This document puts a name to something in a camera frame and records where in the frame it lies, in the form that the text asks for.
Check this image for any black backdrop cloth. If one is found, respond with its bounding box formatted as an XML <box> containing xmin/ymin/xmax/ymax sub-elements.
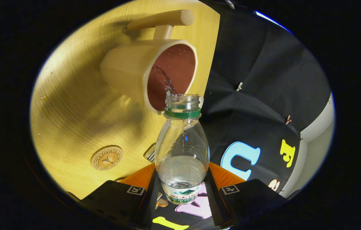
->
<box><xmin>150</xmin><ymin>0</ymin><xmax>331</xmax><ymax>230</ymax></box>

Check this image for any wooden table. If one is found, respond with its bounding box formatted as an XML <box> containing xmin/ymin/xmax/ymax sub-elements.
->
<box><xmin>30</xmin><ymin>0</ymin><xmax>221</xmax><ymax>200</ymax></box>

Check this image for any beige cup with wooden handle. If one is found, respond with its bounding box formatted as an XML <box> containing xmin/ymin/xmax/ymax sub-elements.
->
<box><xmin>100</xmin><ymin>10</ymin><xmax>198</xmax><ymax>115</ymax></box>

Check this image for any small wire basket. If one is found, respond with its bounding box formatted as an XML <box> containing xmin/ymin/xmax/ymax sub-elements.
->
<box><xmin>143</xmin><ymin>143</ymin><xmax>157</xmax><ymax>163</ymax></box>

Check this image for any clear plastic juice bottle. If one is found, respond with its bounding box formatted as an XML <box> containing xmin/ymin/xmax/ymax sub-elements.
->
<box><xmin>154</xmin><ymin>94</ymin><xmax>210</xmax><ymax>205</ymax></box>

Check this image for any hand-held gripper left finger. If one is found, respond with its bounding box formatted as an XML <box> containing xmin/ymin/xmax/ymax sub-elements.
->
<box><xmin>80</xmin><ymin>163</ymin><xmax>161</xmax><ymax>229</ymax></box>

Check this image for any round wooden coaster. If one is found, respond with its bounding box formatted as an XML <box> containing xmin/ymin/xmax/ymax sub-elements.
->
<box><xmin>90</xmin><ymin>145</ymin><xmax>123</xmax><ymax>171</ymax></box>

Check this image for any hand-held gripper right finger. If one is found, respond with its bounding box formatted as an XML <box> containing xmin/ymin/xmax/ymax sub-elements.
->
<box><xmin>203</xmin><ymin>161</ymin><xmax>286</xmax><ymax>229</ymax></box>

